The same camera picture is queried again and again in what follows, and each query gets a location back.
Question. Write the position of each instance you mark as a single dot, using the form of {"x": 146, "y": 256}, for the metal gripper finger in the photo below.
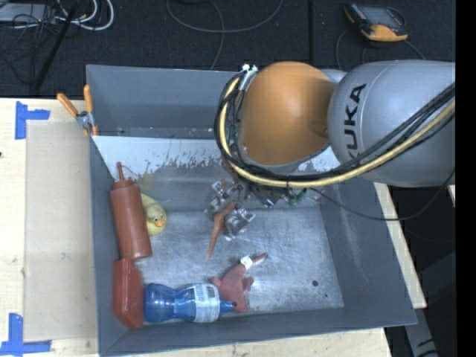
{"x": 240, "y": 221}
{"x": 217, "y": 195}

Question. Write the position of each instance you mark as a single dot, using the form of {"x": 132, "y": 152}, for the orange toy carrot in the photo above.
{"x": 216, "y": 234}

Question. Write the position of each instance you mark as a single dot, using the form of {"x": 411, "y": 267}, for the grey metal bin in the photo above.
{"x": 282, "y": 244}

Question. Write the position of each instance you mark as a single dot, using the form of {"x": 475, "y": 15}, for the red-brown toy animal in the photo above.
{"x": 234, "y": 285}

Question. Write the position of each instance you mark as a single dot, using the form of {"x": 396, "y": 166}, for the yellow rubber duck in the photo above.
{"x": 154, "y": 218}

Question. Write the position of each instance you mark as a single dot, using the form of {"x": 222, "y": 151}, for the red-brown squeeze bottle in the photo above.
{"x": 130, "y": 221}

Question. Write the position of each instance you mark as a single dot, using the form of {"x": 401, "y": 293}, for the blue plastic bottle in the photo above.
{"x": 178, "y": 303}

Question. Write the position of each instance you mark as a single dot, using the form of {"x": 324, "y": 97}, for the red-brown flat block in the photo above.
{"x": 127, "y": 292}

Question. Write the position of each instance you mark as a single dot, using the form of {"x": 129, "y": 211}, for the pale wood board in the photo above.
{"x": 56, "y": 236}

